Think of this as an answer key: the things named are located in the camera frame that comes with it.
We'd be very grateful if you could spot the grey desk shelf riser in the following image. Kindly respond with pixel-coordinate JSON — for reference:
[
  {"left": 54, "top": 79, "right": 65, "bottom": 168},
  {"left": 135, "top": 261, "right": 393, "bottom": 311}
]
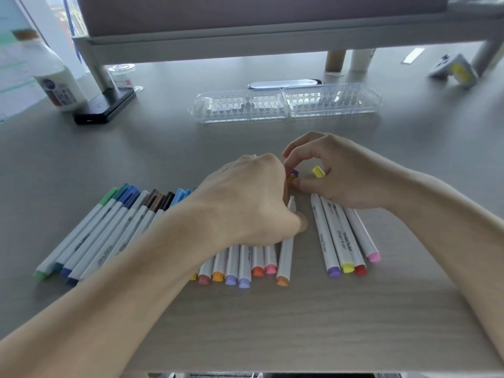
[{"left": 72, "top": 11, "right": 504, "bottom": 95}]

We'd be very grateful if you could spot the person's right forearm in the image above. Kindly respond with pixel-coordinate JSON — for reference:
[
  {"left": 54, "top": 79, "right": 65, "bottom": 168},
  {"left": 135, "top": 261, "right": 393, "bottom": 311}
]
[{"left": 387, "top": 171, "right": 504, "bottom": 359}]

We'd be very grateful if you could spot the white paper cup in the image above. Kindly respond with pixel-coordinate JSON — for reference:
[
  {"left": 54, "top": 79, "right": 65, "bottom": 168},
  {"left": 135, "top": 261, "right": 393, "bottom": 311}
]
[{"left": 349, "top": 49, "right": 376, "bottom": 72}]

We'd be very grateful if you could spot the person's right hand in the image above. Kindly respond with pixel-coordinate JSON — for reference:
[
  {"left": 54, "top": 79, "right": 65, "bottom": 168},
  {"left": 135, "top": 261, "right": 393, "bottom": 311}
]
[{"left": 281, "top": 131, "right": 415, "bottom": 212}]

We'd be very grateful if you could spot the brown paper cup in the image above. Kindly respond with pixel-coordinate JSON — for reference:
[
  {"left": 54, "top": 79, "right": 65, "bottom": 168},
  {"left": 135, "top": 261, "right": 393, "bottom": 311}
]
[{"left": 324, "top": 50, "right": 347, "bottom": 72}]

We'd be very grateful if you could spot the white milk bottle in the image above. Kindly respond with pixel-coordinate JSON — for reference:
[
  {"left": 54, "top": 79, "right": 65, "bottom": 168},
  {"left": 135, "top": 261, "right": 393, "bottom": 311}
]
[{"left": 12, "top": 29, "right": 88, "bottom": 113}]

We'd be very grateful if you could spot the blue marker cap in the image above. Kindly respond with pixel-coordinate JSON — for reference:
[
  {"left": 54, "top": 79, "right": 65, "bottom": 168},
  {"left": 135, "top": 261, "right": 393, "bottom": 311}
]
[{"left": 118, "top": 186, "right": 139, "bottom": 205}]

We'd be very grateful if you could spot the lavender-ended white marker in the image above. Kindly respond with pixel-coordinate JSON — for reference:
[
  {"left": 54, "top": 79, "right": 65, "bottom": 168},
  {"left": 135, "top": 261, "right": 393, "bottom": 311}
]
[{"left": 224, "top": 246, "right": 241, "bottom": 287}]

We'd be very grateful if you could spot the brown-ended white marker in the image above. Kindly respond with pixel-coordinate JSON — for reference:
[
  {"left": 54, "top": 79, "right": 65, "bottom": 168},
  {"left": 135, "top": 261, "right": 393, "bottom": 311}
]
[{"left": 114, "top": 188, "right": 160, "bottom": 248}]

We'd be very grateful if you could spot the pink-ended white marker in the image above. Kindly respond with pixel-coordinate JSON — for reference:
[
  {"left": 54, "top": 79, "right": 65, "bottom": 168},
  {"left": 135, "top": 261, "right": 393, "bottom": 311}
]
[{"left": 264, "top": 244, "right": 278, "bottom": 275}]

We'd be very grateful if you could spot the copper-ended white marker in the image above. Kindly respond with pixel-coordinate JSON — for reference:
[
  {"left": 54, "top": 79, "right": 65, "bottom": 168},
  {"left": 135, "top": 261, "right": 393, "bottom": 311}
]
[{"left": 275, "top": 195, "right": 298, "bottom": 288}]

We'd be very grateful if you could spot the red-tipped white marker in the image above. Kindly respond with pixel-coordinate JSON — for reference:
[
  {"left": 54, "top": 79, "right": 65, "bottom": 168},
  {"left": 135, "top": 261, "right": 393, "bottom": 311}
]
[{"left": 251, "top": 246, "right": 265, "bottom": 278}]

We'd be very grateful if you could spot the person's left hand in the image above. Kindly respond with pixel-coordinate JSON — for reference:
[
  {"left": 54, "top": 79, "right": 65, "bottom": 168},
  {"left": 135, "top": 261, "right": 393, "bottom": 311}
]
[{"left": 168, "top": 153, "right": 309, "bottom": 273}]

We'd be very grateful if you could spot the white paper slip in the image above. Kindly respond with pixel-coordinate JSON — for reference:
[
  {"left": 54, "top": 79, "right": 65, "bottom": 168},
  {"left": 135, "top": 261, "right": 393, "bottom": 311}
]
[{"left": 401, "top": 47, "right": 426, "bottom": 65}]

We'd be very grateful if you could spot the clear plastic marker case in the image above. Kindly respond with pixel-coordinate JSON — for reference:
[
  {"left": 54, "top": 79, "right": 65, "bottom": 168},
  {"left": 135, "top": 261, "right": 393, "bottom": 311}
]
[{"left": 188, "top": 82, "right": 383, "bottom": 124}]

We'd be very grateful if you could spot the person's left forearm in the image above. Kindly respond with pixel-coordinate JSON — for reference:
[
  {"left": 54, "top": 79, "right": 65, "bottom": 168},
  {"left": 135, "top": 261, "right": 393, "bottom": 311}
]
[{"left": 0, "top": 208, "right": 197, "bottom": 378}]

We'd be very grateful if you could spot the yellow-green-tipped white marker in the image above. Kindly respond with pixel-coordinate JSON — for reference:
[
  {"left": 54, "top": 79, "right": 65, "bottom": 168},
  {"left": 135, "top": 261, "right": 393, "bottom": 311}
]
[{"left": 319, "top": 196, "right": 356, "bottom": 274}]

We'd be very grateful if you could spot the blue-ended white marker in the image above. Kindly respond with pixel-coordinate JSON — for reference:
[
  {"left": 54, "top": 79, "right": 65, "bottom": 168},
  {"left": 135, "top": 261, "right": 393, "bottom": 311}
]
[{"left": 59, "top": 186, "right": 139, "bottom": 277}]

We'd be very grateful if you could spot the navy-ended white marker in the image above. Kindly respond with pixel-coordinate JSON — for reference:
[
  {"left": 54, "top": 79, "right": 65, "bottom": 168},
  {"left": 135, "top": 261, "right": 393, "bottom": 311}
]
[{"left": 67, "top": 192, "right": 142, "bottom": 287}]

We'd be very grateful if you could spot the purple-ended white marker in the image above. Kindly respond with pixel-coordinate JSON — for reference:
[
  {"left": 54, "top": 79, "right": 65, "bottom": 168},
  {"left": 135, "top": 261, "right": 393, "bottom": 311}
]
[{"left": 310, "top": 193, "right": 342, "bottom": 278}]

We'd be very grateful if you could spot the dusty-pink-ended white marker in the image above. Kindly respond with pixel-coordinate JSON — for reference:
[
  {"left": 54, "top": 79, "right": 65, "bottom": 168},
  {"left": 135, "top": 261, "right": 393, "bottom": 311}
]
[{"left": 198, "top": 257, "right": 215, "bottom": 286}]

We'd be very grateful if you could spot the white and yellow controller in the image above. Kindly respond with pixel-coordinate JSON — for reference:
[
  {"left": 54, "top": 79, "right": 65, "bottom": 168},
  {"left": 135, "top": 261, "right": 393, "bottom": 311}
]
[{"left": 428, "top": 52, "right": 479, "bottom": 89}]

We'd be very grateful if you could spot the black-ended white marker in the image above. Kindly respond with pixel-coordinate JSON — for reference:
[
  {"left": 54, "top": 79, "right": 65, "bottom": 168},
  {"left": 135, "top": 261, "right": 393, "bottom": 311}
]
[{"left": 155, "top": 191, "right": 176, "bottom": 217}]

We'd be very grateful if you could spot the tan-ended white marker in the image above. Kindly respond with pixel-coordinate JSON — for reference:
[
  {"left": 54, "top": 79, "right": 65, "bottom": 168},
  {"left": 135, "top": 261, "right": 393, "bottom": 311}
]
[{"left": 130, "top": 192, "right": 167, "bottom": 237}]

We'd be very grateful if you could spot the black rectangular power bank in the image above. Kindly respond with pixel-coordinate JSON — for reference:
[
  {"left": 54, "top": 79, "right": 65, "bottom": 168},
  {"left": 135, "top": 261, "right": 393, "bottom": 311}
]
[{"left": 73, "top": 88, "right": 137, "bottom": 125}]

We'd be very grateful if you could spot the crimson-ended white marker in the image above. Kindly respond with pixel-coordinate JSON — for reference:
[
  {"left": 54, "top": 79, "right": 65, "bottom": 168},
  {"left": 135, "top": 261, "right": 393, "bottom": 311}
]
[{"left": 332, "top": 204, "right": 368, "bottom": 277}]

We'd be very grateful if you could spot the orange-tipped white marker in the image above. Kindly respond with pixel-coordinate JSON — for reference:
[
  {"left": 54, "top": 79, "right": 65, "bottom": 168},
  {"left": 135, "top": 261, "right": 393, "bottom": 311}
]
[{"left": 211, "top": 249, "right": 229, "bottom": 283}]

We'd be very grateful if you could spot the small clear jar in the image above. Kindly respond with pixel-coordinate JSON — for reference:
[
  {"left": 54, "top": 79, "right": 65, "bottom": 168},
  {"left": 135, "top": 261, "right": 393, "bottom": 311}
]
[{"left": 108, "top": 63, "right": 143, "bottom": 92}]

